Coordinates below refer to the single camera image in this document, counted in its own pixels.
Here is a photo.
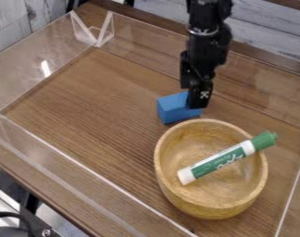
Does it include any blue foam block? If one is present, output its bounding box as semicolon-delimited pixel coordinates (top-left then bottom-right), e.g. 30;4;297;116
156;92;202;124

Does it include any green and white marker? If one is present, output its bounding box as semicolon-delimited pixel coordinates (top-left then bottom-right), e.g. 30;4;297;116
177;131;278;185

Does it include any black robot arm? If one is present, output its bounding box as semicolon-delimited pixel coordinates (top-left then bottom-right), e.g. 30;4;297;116
179;0;233;109

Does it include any black metal bracket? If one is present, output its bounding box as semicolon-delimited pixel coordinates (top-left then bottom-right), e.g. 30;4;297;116
19;207;63;237

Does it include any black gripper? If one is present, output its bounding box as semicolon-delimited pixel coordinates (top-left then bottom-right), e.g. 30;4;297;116
179;26;233;109

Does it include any light wooden bowl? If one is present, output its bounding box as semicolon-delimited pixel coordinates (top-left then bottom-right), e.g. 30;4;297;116
154;118;269;219

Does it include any black cable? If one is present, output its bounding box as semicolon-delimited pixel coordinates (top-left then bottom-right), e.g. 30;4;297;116
0;212;36;237

